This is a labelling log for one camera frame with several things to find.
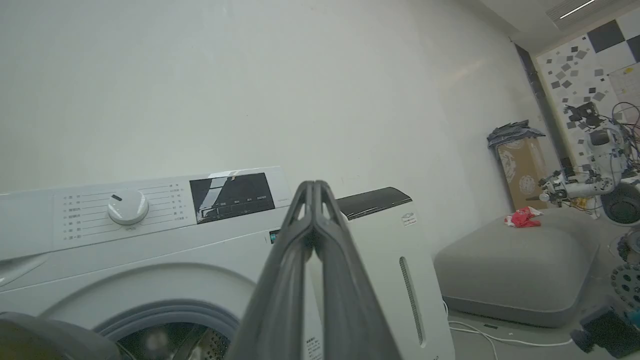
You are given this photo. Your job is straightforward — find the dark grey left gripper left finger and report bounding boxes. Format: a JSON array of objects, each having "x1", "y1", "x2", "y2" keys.
[{"x1": 225, "y1": 181, "x2": 316, "y2": 360}]

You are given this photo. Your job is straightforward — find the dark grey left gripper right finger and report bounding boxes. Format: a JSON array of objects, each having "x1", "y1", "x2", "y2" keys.
[{"x1": 314, "y1": 181, "x2": 402, "y2": 360}]

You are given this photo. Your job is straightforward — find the black washing machine display panel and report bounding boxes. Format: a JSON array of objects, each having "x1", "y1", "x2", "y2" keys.
[{"x1": 189, "y1": 172, "x2": 276, "y2": 225}]

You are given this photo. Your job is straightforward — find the grey rubber door seal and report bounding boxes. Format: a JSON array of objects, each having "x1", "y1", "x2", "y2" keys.
[{"x1": 94, "y1": 299, "x2": 242, "y2": 360}]

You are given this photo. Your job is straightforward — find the white front-load washing machine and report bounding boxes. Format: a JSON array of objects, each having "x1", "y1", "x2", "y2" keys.
[{"x1": 0, "y1": 166, "x2": 326, "y2": 360}]

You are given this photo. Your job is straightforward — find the dark grey washing machine door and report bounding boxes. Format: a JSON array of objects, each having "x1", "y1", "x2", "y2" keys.
[{"x1": 0, "y1": 312, "x2": 122, "y2": 360}]

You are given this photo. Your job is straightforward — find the white air purifier black top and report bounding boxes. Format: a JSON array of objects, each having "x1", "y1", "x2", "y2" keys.
[{"x1": 306, "y1": 186, "x2": 456, "y2": 360}]

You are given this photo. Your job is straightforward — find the grey upholstered ottoman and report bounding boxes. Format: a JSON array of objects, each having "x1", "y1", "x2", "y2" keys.
[{"x1": 433, "y1": 207, "x2": 601, "y2": 329}]

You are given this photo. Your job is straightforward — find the white round program dial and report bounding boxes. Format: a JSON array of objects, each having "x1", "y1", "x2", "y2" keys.
[{"x1": 107, "y1": 189, "x2": 150, "y2": 226}]

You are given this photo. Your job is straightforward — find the brown cardboard box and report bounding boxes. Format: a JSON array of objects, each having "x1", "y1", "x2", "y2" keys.
[{"x1": 496, "y1": 137, "x2": 551, "y2": 211}]

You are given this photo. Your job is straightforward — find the dark grey folded clothes pile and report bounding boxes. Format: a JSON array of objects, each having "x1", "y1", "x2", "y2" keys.
[{"x1": 487, "y1": 120, "x2": 547, "y2": 150}]

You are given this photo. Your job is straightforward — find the black blue device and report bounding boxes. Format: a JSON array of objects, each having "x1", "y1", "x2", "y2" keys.
[{"x1": 570, "y1": 304, "x2": 640, "y2": 359}]

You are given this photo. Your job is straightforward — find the grey perforated round disc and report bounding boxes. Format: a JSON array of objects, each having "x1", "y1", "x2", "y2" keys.
[{"x1": 610, "y1": 263, "x2": 640, "y2": 309}]

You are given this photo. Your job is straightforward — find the ceiling air vent with light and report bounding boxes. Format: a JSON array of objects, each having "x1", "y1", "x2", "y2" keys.
[{"x1": 545, "y1": 0, "x2": 627, "y2": 24}]

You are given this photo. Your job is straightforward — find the white floor cable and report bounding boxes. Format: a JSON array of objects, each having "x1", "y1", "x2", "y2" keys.
[{"x1": 442, "y1": 299, "x2": 574, "y2": 360}]

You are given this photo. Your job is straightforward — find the white humanoid robot with cables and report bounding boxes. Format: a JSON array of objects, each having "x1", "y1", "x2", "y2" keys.
[{"x1": 539, "y1": 102, "x2": 640, "y2": 211}]

